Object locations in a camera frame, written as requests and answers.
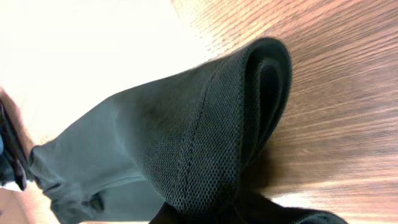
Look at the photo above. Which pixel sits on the black polo shirt white logo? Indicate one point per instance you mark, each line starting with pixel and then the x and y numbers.
pixel 178 145

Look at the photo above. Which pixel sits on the dark charcoal folded garment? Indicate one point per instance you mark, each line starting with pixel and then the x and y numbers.
pixel 14 172

